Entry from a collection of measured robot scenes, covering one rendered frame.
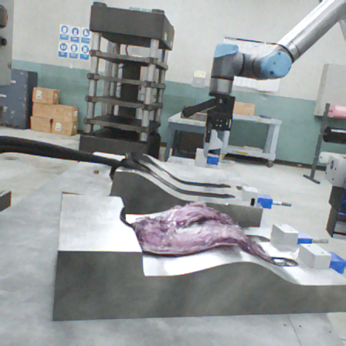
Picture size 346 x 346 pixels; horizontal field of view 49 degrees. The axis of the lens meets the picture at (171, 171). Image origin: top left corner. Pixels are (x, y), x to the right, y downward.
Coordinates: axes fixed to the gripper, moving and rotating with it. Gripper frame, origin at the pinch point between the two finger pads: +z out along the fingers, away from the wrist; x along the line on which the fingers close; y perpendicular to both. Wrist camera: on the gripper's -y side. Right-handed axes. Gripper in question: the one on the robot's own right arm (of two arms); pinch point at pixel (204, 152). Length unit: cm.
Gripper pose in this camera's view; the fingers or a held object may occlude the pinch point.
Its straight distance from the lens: 127.7
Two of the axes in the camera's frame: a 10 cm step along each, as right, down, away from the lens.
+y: 9.9, 1.4, -0.2
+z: -1.3, 9.7, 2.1
